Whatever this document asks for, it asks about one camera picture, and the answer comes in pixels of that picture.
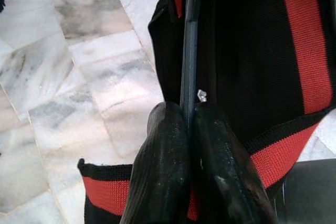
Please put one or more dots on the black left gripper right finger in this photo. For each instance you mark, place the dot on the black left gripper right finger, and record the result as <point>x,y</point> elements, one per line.
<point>225,182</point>

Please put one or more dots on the dark grey plastic hanger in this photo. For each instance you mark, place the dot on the dark grey plastic hanger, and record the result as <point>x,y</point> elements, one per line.
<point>189,64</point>

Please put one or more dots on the black shirt with red collar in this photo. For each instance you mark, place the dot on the black shirt with red collar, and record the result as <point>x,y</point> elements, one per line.
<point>249,51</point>

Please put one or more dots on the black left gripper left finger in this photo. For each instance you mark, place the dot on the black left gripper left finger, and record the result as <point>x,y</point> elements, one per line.
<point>160,169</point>

